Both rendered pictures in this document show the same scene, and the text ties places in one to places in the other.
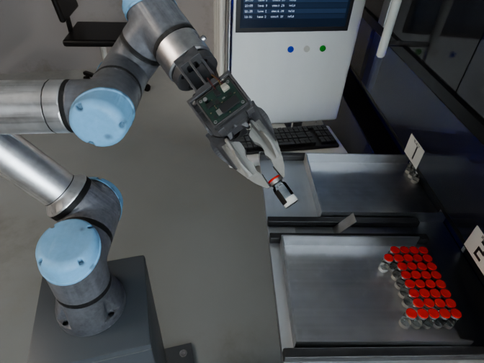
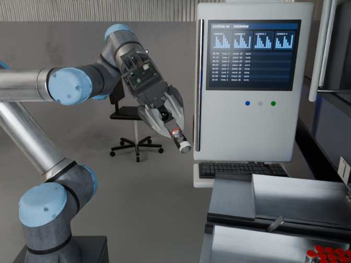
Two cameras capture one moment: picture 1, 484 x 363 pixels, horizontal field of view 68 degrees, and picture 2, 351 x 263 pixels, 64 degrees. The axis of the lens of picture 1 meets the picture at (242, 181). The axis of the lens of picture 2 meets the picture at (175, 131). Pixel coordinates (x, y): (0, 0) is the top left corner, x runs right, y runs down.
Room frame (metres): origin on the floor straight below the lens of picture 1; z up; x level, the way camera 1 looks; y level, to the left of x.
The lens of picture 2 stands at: (-0.09, -0.19, 1.41)
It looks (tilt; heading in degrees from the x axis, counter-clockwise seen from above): 19 degrees down; 16
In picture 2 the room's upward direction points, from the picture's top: straight up
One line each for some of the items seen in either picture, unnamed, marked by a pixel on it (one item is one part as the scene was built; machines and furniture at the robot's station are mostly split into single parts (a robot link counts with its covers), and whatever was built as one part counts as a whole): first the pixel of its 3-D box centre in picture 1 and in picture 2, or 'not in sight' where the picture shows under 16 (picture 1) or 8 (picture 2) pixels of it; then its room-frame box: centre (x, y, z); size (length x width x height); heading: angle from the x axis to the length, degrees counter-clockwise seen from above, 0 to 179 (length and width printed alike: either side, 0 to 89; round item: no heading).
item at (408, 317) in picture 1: (408, 318); not in sight; (0.38, -0.35, 0.90); 0.02 x 0.02 x 0.05
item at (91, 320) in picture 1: (87, 293); (51, 249); (0.43, 0.33, 0.84); 0.15 x 0.15 x 0.10
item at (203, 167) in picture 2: (283, 138); (242, 170); (1.14, -0.15, 0.82); 0.40 x 0.14 x 0.02; 103
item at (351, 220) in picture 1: (324, 224); (256, 223); (0.62, -0.21, 0.91); 0.14 x 0.03 x 0.06; 93
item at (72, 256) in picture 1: (75, 258); (47, 213); (0.44, 0.33, 0.96); 0.13 x 0.12 x 0.14; 4
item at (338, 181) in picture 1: (369, 184); (306, 201); (0.80, -0.37, 0.90); 0.34 x 0.26 x 0.04; 94
